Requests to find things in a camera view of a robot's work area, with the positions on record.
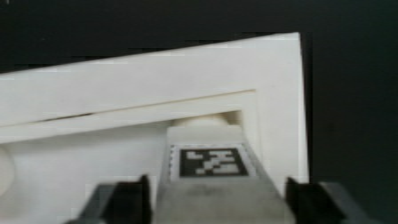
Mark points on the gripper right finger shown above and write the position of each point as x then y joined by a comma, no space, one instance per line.
322,204

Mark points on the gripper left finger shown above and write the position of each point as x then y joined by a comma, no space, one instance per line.
119,204

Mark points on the white table leg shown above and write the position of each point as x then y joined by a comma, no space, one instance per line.
215,189

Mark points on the white square tabletop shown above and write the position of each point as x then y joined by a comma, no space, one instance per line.
68,162

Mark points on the white L-shaped obstacle wall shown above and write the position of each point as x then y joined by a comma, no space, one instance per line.
233,76

